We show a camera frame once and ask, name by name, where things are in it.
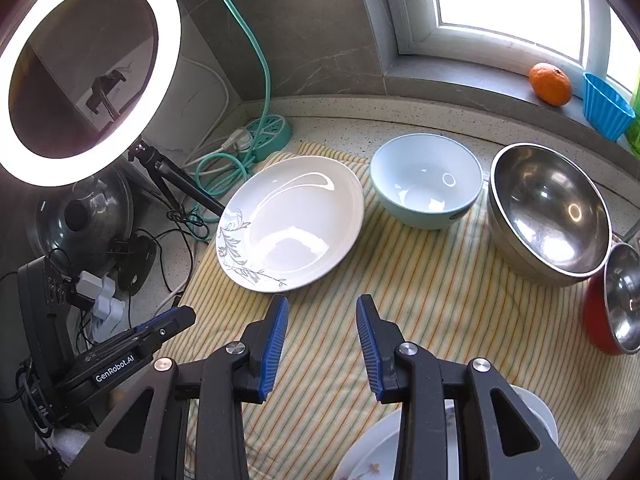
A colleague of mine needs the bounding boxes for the white plate pink flower print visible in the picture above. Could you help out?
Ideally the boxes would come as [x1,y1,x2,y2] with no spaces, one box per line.
[332,385,559,480]

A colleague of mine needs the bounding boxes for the large stainless steel bowl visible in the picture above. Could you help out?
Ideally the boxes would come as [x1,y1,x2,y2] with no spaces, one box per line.
[487,143,613,288]

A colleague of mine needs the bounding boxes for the striped yellow cloth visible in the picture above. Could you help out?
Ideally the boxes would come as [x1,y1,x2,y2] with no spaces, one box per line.
[182,142,640,480]

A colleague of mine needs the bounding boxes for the white plug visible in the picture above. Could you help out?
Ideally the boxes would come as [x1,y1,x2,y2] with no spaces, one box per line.
[219,127,252,153]

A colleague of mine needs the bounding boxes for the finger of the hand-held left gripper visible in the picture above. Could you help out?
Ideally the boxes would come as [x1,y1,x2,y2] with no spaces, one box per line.
[127,306,197,350]

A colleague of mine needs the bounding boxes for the orange mandarin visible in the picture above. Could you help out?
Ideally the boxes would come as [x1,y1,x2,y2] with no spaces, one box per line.
[530,62,572,107]

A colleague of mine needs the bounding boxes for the light blue ceramic bowl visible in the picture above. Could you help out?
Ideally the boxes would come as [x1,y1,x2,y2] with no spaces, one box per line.
[370,133,484,231]

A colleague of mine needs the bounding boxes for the white framed window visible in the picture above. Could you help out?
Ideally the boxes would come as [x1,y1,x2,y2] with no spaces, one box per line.
[350,0,640,91]

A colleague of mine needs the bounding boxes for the white plate grey leaf print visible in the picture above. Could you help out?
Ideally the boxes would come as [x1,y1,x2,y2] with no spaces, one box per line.
[216,156,366,292]

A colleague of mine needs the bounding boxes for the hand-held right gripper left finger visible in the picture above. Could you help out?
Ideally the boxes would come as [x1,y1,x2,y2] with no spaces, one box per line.
[62,294,291,480]

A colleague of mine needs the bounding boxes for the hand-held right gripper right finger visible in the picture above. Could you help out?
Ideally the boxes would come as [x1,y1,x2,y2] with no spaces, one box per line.
[355,294,581,480]

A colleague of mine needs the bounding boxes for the white power strip with adapters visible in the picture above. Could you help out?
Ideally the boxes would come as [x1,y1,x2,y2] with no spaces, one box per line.
[75,270,126,341]

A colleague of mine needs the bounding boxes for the white cloth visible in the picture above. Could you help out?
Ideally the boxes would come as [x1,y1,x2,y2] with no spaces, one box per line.
[50,425,101,480]

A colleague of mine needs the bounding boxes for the green dish soap bottle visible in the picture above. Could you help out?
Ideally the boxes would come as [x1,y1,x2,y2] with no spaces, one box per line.
[626,67,640,157]

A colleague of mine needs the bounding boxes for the small red steel bowl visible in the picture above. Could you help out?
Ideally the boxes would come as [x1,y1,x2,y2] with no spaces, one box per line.
[582,242,640,357]

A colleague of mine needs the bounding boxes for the black tripod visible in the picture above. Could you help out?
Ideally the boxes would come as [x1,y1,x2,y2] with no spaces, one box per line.
[127,142,227,217]

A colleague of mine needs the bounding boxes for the metal pot lid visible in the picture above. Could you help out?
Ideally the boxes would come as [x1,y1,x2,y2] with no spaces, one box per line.
[34,162,135,266]

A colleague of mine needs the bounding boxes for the blue fluted silicone cup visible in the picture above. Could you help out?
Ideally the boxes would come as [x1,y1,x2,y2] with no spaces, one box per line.
[582,72,637,141]

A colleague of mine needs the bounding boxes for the green power cable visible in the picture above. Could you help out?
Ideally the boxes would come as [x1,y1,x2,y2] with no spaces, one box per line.
[192,0,273,200]

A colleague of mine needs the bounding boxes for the green power strip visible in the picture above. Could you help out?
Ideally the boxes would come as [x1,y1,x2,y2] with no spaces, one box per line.
[243,114,293,162]

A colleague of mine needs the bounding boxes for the white ring light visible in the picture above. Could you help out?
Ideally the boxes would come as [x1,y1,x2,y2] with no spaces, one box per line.
[0,0,182,188]

